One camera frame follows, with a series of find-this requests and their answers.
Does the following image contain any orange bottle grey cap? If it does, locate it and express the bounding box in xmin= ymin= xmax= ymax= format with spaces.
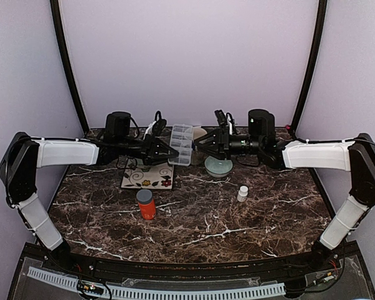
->
xmin=136 ymin=189 xmax=156 ymax=220

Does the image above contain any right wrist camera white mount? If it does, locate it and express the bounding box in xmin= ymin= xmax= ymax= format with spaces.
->
xmin=214 ymin=109 xmax=238 ymax=135

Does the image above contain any small circuit board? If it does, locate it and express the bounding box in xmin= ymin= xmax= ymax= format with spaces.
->
xmin=77 ymin=281 xmax=104 ymax=295

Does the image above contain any left black frame post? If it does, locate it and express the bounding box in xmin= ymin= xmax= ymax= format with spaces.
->
xmin=49 ymin=0 xmax=90 ymax=134

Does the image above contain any cream ceramic mug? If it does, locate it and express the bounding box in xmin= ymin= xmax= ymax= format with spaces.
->
xmin=191 ymin=126 xmax=209 ymax=166

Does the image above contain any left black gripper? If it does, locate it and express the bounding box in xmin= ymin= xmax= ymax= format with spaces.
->
xmin=116 ymin=134 xmax=178 ymax=166

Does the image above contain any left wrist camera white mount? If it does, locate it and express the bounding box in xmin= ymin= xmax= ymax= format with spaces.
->
xmin=144 ymin=111 xmax=167 ymax=137

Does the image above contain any square floral ceramic tray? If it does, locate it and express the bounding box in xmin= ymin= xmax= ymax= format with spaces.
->
xmin=121 ymin=160 xmax=174 ymax=190

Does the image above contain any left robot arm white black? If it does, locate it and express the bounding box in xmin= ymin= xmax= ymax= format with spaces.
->
xmin=0 ymin=111 xmax=179 ymax=273

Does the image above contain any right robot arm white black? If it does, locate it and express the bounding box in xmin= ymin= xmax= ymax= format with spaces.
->
xmin=194 ymin=109 xmax=375 ymax=271

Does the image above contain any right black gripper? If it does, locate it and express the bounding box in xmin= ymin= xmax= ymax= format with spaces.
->
xmin=194 ymin=128 xmax=264 ymax=160

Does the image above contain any celadon bowl on table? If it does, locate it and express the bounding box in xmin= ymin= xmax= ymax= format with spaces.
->
xmin=204 ymin=156 xmax=233 ymax=178

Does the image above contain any black frame post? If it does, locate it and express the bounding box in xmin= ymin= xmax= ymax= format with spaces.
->
xmin=291 ymin=0 xmax=328 ymax=133
xmin=49 ymin=0 xmax=90 ymax=134

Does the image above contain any white slotted cable duct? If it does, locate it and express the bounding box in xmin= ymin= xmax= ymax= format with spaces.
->
xmin=26 ymin=267 xmax=286 ymax=299

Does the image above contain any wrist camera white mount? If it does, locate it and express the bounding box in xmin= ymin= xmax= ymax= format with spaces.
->
xmin=144 ymin=111 xmax=167 ymax=137
xmin=214 ymin=109 xmax=238 ymax=135

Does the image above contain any black front table rail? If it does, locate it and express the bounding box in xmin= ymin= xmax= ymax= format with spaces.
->
xmin=58 ymin=253 xmax=313 ymax=281

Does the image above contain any celadon bowl on tray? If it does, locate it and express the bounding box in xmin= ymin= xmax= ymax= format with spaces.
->
xmin=127 ymin=158 xmax=152 ymax=173

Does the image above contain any small white pill bottle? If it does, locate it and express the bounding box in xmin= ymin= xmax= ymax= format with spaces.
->
xmin=236 ymin=186 xmax=249 ymax=203

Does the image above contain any clear plastic pill organizer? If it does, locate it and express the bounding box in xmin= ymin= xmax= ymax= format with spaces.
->
xmin=168 ymin=124 xmax=193 ymax=166

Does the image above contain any right black frame post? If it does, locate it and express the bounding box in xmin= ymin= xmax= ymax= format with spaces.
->
xmin=291 ymin=0 xmax=328 ymax=133

